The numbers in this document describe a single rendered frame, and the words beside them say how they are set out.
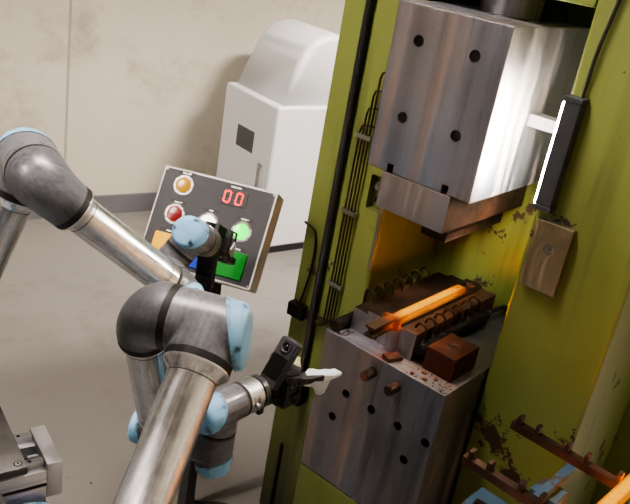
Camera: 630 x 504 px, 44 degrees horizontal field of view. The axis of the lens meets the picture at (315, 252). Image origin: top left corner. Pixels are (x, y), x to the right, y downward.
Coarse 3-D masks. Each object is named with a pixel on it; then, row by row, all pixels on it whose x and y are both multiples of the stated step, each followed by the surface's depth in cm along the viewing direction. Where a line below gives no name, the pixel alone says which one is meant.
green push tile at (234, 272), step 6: (234, 252) 212; (240, 258) 211; (246, 258) 211; (222, 264) 212; (228, 264) 211; (240, 264) 211; (216, 270) 212; (222, 270) 211; (228, 270) 211; (234, 270) 211; (240, 270) 211; (222, 276) 211; (228, 276) 211; (234, 276) 211; (240, 276) 210
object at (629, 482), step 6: (624, 480) 161; (618, 486) 159; (624, 486) 160; (612, 492) 157; (618, 492) 157; (624, 492) 158; (606, 498) 155; (612, 498) 155; (618, 498) 156; (624, 498) 157
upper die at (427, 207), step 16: (384, 176) 192; (384, 192) 193; (400, 192) 190; (416, 192) 187; (432, 192) 184; (512, 192) 207; (384, 208) 194; (400, 208) 191; (416, 208) 188; (432, 208) 185; (448, 208) 182; (464, 208) 189; (480, 208) 196; (496, 208) 203; (512, 208) 211; (432, 224) 186; (448, 224) 185; (464, 224) 192
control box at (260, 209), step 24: (168, 168) 219; (168, 192) 218; (192, 192) 217; (216, 192) 216; (240, 192) 215; (264, 192) 214; (216, 216) 215; (240, 216) 214; (264, 216) 213; (240, 240) 213; (264, 240) 212; (264, 264) 218; (240, 288) 211
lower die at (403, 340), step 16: (400, 288) 222; (416, 288) 224; (432, 288) 224; (480, 288) 228; (368, 304) 210; (384, 304) 209; (400, 304) 211; (448, 304) 215; (464, 304) 217; (352, 320) 209; (368, 320) 205; (416, 320) 203; (448, 320) 207; (384, 336) 202; (400, 336) 199; (416, 336) 196; (400, 352) 200
